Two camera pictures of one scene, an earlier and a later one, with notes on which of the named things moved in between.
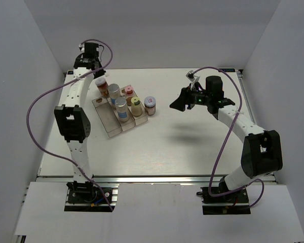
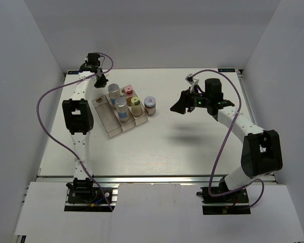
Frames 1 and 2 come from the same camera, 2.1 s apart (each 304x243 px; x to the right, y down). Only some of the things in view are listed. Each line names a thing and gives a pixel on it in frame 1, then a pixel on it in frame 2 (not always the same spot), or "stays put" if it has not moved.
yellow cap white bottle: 136,106 stays put
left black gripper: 100,73 → 102,82
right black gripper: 185,98 stays put
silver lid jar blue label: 122,107 stays put
